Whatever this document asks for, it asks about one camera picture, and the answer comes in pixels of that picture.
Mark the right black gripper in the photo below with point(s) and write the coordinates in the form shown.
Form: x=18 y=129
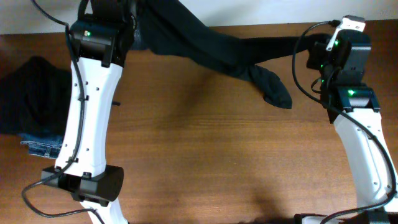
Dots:
x=319 y=50

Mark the black leggings with red waistband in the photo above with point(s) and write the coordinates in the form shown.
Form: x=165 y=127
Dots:
x=169 y=28

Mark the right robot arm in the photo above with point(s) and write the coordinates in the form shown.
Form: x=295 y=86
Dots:
x=354 y=111

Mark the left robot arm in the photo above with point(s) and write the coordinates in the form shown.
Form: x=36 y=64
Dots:
x=99 y=41

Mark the black garment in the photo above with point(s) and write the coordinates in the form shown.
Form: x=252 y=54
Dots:
x=39 y=98

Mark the blue denim jeans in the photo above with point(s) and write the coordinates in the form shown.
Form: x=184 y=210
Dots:
x=47 y=146

